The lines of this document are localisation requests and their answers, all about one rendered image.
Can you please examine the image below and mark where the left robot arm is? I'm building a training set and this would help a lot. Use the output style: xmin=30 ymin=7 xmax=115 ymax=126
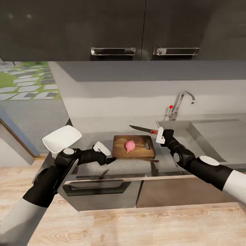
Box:
xmin=0 ymin=142 xmax=117 ymax=246

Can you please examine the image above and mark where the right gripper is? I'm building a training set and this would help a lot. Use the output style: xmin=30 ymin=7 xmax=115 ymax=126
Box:
xmin=160 ymin=129 xmax=177 ymax=147

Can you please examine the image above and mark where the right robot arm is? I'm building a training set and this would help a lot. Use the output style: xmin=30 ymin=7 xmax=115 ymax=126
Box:
xmin=156 ymin=127 xmax=246 ymax=207

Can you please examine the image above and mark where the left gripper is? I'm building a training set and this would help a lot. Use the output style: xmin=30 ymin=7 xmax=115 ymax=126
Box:
xmin=87 ymin=148 xmax=117 ymax=166

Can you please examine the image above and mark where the vidalia onion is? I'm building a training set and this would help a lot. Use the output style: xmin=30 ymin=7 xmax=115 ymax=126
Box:
xmin=126 ymin=140 xmax=135 ymax=153

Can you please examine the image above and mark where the parer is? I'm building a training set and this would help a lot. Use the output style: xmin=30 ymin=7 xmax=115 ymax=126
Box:
xmin=130 ymin=125 xmax=158 ymax=135

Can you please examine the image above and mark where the cutting board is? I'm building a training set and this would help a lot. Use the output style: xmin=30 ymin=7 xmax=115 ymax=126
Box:
xmin=113 ymin=135 xmax=156 ymax=158

